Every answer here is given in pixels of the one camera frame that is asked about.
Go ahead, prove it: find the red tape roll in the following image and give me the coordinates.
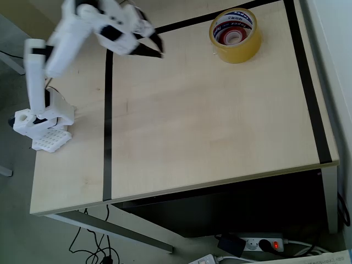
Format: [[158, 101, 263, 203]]
[[218, 27, 250, 46]]

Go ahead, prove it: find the yellow packing tape roll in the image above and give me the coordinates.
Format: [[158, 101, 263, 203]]
[[208, 8, 262, 64]]

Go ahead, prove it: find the tan board panel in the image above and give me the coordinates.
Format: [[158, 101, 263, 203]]
[[0, 0, 72, 42]]

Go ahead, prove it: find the grey furniture leg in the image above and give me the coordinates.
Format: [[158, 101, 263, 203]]
[[0, 52, 27, 75]]

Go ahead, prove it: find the black under-table panel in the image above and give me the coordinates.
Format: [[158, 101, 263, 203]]
[[114, 168, 331, 239]]

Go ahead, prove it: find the grey slanted table foot bar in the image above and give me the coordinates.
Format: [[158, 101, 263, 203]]
[[45, 209, 174, 254]]

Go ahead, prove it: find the black power adapter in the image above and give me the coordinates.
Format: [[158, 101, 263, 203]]
[[216, 233, 247, 259]]

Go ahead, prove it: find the white power strip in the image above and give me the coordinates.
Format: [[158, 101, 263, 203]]
[[189, 254, 218, 264]]

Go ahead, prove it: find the black round plug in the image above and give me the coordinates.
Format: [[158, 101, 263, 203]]
[[257, 238, 272, 252]]

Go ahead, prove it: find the grey upright table leg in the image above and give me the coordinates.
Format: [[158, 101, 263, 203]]
[[320, 164, 339, 235]]

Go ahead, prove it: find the thin black cable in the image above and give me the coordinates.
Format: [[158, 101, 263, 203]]
[[0, 50, 25, 59]]

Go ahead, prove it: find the white grid base plate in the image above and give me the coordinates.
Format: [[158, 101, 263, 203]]
[[31, 128, 73, 153]]

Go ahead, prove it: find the black tangled floor cable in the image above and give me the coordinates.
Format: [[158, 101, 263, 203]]
[[68, 205, 120, 264]]

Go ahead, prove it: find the grey power strip red switch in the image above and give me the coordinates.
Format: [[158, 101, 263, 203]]
[[238, 232, 284, 253]]

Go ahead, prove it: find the black looped cable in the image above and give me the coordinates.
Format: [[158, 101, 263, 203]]
[[337, 191, 350, 228]]

